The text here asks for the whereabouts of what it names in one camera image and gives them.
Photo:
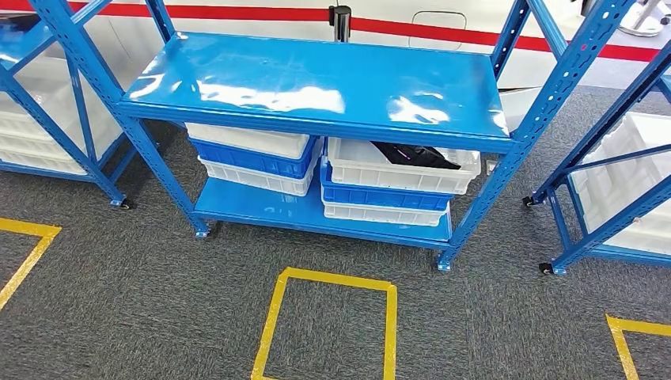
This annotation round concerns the dark flat part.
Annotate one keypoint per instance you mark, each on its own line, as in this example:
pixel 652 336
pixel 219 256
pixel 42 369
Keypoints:
pixel 18 22

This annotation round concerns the yellow floor tape square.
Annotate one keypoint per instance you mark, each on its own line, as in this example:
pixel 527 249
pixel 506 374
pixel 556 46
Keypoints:
pixel 335 279
pixel 645 327
pixel 26 228

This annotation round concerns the white plastic crate stack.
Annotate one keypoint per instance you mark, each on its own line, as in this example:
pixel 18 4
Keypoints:
pixel 31 142
pixel 618 184

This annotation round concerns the black curved plastic part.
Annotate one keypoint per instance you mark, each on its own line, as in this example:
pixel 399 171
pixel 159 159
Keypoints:
pixel 419 157

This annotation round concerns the white wheeled base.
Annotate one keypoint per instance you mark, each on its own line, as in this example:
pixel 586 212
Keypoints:
pixel 645 27

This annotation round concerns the blue metal shelf rack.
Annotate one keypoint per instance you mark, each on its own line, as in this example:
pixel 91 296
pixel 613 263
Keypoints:
pixel 603 232
pixel 314 79
pixel 26 48

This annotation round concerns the black stanchion post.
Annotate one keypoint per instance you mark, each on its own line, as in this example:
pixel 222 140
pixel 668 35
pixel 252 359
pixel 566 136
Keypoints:
pixel 342 24

